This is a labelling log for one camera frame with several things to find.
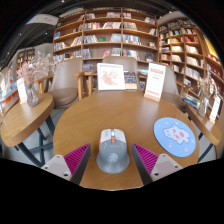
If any beige upholstered wooden armchair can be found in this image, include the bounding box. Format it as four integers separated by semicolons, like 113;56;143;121
162;64;188;113
83;55;148;98
49;57;87;108

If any tall wooden bookshelf with poster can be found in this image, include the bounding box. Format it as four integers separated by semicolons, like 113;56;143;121
157;16;224;111

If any small white table sign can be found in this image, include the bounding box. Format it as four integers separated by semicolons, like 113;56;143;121
16;77;28;105
209;95;222;124

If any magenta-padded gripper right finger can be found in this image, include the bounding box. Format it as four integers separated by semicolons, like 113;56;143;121
131;143;183;185

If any stack of books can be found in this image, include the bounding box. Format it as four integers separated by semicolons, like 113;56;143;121
182;94;202;109

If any round blue mouse pad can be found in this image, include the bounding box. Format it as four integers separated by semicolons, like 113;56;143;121
153;116;197;158

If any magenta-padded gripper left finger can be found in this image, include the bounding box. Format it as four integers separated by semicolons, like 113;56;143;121
41;143;92;185

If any white sign with red print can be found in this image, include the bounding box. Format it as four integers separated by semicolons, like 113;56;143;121
143;62;167;103

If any round wooden side table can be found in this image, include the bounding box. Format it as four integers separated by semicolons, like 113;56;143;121
185;103;223;164
0;92;56;167

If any small distant wooden bookshelf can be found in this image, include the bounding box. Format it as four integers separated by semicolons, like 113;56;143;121
14;47;36;73

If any glass vase with dried flowers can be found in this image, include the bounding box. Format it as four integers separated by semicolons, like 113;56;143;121
196;63;219;118
16;51;56;108

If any grey computer mouse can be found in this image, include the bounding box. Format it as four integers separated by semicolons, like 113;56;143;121
96;128;130;175

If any dark standing book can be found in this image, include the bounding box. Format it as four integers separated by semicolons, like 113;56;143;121
123;70;138;90

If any white framed floral picture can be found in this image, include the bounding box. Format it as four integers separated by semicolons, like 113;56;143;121
96;62;126;92

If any wide wooden bookshelf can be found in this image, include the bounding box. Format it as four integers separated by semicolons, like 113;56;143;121
52;7;159;73

